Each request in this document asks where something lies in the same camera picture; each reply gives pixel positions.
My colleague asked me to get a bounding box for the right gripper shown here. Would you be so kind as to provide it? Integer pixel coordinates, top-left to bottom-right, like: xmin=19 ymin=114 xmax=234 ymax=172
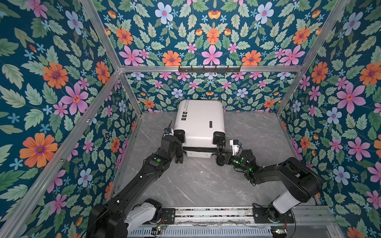
xmin=217 ymin=151 xmax=250 ymax=175

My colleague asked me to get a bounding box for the white black suitcase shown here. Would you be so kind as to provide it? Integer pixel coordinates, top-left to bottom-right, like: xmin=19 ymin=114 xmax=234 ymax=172
xmin=174 ymin=100 xmax=226 ymax=158

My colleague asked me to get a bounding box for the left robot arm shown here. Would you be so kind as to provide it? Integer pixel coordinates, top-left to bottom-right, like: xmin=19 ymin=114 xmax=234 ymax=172
xmin=85 ymin=135 xmax=183 ymax=238

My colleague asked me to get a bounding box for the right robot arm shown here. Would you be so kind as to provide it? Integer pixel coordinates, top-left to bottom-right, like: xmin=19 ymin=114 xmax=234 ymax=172
xmin=216 ymin=140 xmax=323 ymax=223

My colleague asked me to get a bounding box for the metal hook bar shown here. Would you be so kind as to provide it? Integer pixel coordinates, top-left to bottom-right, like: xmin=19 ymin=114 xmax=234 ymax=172
xmin=178 ymin=65 xmax=241 ymax=74

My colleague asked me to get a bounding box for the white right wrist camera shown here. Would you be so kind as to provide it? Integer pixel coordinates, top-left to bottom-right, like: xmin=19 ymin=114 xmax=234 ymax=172
xmin=229 ymin=139 xmax=242 ymax=156

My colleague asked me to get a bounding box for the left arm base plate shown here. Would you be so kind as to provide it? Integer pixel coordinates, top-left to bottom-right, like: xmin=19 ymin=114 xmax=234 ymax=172
xmin=154 ymin=208 xmax=176 ymax=225

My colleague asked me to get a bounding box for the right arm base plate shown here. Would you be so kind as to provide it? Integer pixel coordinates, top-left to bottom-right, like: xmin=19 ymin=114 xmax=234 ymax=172
xmin=253 ymin=206 xmax=295 ymax=224

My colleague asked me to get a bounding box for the white perforated cable tray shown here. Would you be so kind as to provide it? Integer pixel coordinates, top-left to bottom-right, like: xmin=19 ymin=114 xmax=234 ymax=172
xmin=128 ymin=227 xmax=273 ymax=238

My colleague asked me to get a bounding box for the aluminium mounting rail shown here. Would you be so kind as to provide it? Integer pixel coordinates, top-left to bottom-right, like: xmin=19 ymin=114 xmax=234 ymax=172
xmin=125 ymin=205 xmax=337 ymax=232

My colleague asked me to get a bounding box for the aluminium frame cage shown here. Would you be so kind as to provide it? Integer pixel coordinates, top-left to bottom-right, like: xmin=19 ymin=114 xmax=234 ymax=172
xmin=1 ymin=1 xmax=347 ymax=238

